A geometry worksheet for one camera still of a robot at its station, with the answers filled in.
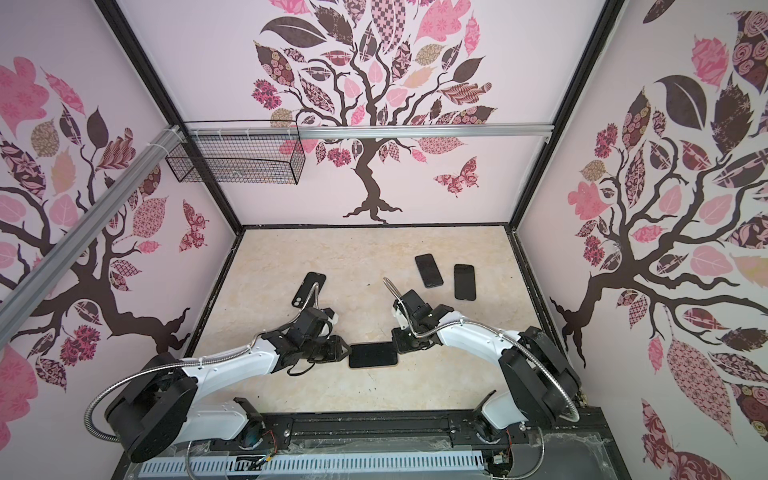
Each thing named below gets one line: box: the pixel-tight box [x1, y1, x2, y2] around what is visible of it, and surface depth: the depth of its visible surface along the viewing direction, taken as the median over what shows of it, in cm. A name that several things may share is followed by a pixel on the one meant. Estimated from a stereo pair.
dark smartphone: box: [415, 253, 444, 289], surface depth 109 cm
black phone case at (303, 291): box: [291, 271, 327, 309], surface depth 106 cm
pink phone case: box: [348, 342, 398, 368], surface depth 87 cm
